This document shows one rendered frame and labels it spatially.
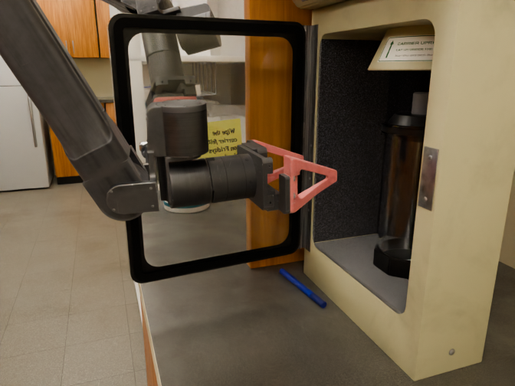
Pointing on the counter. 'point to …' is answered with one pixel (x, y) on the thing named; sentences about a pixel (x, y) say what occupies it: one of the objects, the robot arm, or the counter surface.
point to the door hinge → (309, 129)
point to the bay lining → (355, 134)
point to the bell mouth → (405, 49)
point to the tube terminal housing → (456, 119)
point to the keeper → (428, 178)
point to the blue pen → (303, 288)
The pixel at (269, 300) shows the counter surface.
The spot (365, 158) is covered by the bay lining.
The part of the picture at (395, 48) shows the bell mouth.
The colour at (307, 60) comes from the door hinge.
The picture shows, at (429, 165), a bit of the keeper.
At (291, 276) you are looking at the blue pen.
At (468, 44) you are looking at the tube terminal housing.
